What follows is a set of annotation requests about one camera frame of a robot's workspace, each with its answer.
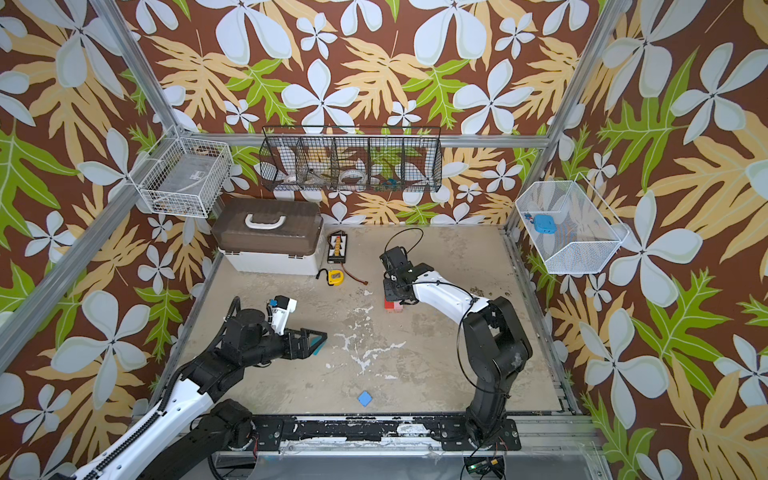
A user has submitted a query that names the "white wire basket left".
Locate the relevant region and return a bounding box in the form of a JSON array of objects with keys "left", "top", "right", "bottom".
[{"left": 132, "top": 130, "right": 233, "bottom": 218}]

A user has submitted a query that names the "blue block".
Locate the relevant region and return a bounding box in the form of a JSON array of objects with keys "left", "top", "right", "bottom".
[{"left": 358, "top": 391, "right": 373, "bottom": 407}]

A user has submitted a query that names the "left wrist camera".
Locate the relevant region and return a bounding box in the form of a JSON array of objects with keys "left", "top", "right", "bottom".
[{"left": 267, "top": 295, "right": 297, "bottom": 336}]

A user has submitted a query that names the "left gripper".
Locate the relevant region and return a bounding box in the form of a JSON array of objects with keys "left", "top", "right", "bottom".
[{"left": 242, "top": 325, "right": 329, "bottom": 370}]

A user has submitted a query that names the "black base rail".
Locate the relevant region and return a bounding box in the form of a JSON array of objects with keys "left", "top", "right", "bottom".
[{"left": 251, "top": 412, "right": 522, "bottom": 452}]

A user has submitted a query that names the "yellow tape measure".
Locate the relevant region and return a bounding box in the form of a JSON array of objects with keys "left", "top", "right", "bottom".
[{"left": 315, "top": 268, "right": 345, "bottom": 287}]

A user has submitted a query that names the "teal wedge block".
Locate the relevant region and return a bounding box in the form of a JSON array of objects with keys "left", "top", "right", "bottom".
[{"left": 311, "top": 338, "right": 326, "bottom": 355}]

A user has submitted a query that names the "brown lid tool box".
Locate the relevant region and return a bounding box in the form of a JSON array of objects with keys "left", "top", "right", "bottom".
[{"left": 212, "top": 198, "right": 323, "bottom": 276}]

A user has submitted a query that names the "blue object in basket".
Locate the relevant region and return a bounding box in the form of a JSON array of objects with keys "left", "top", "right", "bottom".
[{"left": 533, "top": 214, "right": 557, "bottom": 235}]

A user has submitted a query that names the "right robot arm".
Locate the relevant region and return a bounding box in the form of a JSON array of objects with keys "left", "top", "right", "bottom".
[{"left": 380, "top": 246, "right": 533, "bottom": 448}]

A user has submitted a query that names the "black wire basket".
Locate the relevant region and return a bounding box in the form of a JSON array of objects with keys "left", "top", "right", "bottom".
[{"left": 256, "top": 126, "right": 444, "bottom": 193}]

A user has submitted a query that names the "white mesh basket right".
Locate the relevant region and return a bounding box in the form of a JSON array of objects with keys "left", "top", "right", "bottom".
[{"left": 515, "top": 180, "right": 629, "bottom": 276}]

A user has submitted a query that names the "black orange battery charger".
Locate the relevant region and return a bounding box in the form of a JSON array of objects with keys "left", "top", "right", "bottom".
[{"left": 327, "top": 230, "right": 348, "bottom": 265}]

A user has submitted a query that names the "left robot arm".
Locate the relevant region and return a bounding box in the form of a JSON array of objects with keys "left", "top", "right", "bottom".
[{"left": 72, "top": 295, "right": 328, "bottom": 479}]

